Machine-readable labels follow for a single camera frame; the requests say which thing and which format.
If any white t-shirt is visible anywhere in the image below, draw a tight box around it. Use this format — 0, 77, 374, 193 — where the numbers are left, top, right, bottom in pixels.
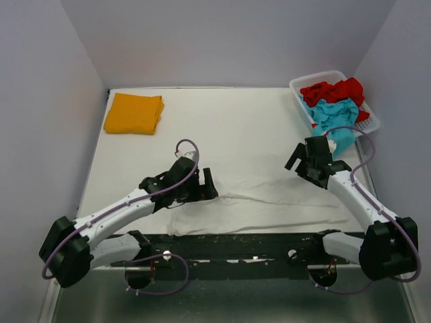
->
168, 177, 349, 236

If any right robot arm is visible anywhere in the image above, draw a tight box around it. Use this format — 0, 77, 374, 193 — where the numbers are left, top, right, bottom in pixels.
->
285, 136, 422, 281

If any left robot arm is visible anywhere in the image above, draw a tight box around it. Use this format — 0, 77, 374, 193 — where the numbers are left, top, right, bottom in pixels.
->
38, 157, 218, 288

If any turquoise t-shirt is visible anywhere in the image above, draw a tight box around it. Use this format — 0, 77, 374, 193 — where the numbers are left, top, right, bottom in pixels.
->
301, 98, 359, 158

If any red t-shirt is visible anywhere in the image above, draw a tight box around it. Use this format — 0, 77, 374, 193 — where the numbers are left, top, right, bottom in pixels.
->
300, 77, 370, 124

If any folded orange t-shirt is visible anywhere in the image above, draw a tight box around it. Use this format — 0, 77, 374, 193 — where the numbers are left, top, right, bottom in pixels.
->
103, 93, 164, 135

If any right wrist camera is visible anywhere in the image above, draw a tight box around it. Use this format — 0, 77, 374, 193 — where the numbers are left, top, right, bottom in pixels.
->
327, 139, 337, 153

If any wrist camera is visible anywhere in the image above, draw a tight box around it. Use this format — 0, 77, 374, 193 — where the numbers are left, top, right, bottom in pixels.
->
327, 139, 337, 153
174, 151, 198, 161

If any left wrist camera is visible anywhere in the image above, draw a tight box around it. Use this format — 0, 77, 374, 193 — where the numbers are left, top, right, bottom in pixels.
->
174, 151, 198, 161

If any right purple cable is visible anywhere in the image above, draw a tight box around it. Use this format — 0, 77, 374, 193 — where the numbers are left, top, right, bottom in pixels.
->
308, 126, 422, 293

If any black mounting rail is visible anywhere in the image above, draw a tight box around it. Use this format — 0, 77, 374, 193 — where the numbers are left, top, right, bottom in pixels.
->
113, 231, 346, 281

